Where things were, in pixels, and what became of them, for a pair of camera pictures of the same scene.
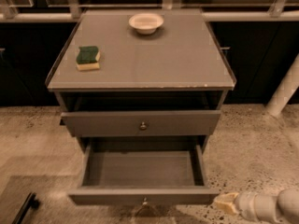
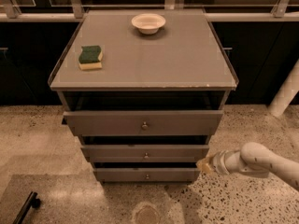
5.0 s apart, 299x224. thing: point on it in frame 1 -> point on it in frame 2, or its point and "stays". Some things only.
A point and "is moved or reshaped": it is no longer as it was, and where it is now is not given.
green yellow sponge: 88,58 stays
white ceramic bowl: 146,23 stays
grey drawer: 143,171 is moved or reshaped
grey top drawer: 141,123 stays
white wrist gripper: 242,203 -> 220,162
